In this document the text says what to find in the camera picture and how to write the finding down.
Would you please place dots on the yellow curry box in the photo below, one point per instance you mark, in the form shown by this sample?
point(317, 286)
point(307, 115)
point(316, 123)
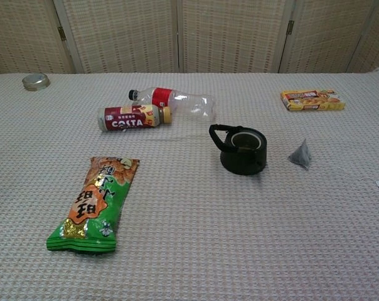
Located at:
point(312, 100)

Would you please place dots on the clear red-label plastic bottle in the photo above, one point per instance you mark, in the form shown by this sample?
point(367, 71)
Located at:
point(161, 96)

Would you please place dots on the Costa coffee bottle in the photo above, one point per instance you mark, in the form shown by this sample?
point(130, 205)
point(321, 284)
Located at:
point(126, 119)

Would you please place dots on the grey pyramid tea bag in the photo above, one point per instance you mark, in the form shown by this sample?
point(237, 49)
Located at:
point(300, 155)

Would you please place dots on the green snack bag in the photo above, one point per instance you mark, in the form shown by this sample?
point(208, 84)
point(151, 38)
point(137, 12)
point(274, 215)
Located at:
point(92, 203)

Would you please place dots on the woven folding screen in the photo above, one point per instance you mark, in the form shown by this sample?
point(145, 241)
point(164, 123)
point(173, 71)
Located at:
point(123, 34)

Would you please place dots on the black teapot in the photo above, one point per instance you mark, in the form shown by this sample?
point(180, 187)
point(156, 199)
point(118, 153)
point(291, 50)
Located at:
point(243, 163)

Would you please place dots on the white woven tablecloth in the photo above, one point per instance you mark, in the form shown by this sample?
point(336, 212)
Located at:
point(189, 235)

